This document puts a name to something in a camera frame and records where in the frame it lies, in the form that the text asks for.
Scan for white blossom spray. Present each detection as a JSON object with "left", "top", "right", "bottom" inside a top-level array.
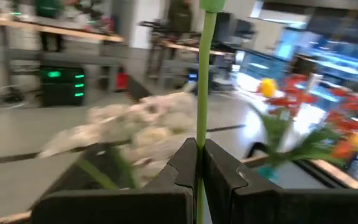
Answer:
[{"left": 37, "top": 91, "right": 197, "bottom": 190}]

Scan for black computer green lights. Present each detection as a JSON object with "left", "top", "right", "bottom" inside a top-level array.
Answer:
[{"left": 39, "top": 65, "right": 86, "bottom": 108}]

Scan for red black device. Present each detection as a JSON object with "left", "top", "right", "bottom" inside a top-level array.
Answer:
[{"left": 115, "top": 73, "right": 130, "bottom": 93}]

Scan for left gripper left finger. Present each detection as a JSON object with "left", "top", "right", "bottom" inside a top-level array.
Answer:
[{"left": 29, "top": 138, "right": 198, "bottom": 224}]

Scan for grey table mat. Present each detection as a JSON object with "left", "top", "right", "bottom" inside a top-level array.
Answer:
[{"left": 268, "top": 161, "right": 329, "bottom": 190}]

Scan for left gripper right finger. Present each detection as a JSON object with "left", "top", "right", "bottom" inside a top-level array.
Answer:
[{"left": 204, "top": 139, "right": 358, "bottom": 224}]

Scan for black mat striped edge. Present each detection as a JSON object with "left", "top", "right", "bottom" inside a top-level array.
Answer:
[{"left": 127, "top": 76, "right": 152, "bottom": 100}]

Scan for wooden workbench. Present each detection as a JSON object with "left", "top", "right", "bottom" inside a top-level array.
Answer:
[{"left": 0, "top": 17, "right": 126, "bottom": 94}]

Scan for blue glass vase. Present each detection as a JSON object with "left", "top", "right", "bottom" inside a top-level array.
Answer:
[{"left": 256, "top": 164, "right": 281, "bottom": 183}]

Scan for black cable loop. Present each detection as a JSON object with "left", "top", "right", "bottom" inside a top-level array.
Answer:
[{"left": 246, "top": 141, "right": 272, "bottom": 161}]

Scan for white artificial tulip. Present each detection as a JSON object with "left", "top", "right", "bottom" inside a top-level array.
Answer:
[{"left": 196, "top": 0, "right": 226, "bottom": 224}]

